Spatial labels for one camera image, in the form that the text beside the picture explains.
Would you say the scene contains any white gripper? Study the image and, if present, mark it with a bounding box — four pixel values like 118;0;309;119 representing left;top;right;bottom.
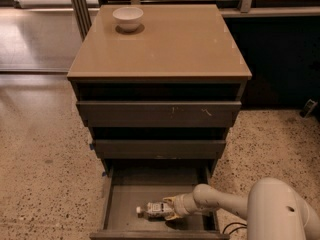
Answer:
163;193;198;221

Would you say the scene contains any clear plastic bottle blue label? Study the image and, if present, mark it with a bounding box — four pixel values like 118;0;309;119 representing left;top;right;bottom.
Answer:
136;201;173;219

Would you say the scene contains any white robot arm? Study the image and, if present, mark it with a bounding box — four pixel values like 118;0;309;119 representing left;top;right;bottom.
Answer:
163;177;320;240

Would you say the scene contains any open bottom grey drawer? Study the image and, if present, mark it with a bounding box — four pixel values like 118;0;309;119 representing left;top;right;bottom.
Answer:
90;166;229;240

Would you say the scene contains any middle grey drawer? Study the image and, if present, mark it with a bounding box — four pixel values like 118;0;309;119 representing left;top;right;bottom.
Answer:
93;139;226;159

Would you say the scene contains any brown drawer cabinet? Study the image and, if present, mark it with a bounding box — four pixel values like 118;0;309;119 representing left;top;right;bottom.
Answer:
67;5;252;170

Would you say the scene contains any top grey drawer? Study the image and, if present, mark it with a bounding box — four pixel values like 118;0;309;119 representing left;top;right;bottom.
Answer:
76;101;241;128

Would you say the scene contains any small dark floor object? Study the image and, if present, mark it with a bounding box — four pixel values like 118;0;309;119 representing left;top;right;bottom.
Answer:
299;99;318;118

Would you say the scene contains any white ceramic bowl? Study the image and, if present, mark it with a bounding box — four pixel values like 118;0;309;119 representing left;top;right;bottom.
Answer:
112;6;144;32

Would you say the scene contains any black cable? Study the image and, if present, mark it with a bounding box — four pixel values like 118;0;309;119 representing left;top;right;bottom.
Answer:
222;222;248;236

